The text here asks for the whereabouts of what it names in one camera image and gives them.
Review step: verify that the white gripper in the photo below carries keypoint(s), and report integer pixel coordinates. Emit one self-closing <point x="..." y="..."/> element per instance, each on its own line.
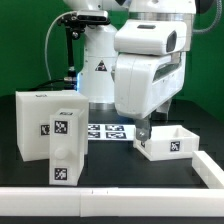
<point x="149" y="69"/>

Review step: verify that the small white drawer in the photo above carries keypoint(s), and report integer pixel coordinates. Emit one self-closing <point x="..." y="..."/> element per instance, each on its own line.
<point x="168" y="143"/>

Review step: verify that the white drawer with knob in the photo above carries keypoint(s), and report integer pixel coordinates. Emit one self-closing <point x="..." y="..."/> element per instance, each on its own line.
<point x="68" y="142"/>

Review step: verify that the large white drawer housing box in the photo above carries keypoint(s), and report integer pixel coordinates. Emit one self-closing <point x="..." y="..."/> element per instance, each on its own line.
<point x="33" y="111"/>

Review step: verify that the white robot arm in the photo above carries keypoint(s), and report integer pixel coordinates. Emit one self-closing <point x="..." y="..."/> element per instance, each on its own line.
<point x="96" y="78"/>

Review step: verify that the marker tag sheet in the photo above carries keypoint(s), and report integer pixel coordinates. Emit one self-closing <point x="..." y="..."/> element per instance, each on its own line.
<point x="113" y="132"/>

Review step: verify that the white right barrier rail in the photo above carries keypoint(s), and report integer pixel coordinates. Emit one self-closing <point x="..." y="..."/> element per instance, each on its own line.
<point x="208" y="170"/>

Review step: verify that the white barrier rail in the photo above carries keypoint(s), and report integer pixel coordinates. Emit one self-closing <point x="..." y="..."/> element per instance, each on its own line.
<point x="118" y="202"/>
<point x="208" y="170"/>

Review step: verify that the white front barrier rail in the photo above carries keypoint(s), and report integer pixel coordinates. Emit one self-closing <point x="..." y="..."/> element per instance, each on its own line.
<point x="118" y="202"/>

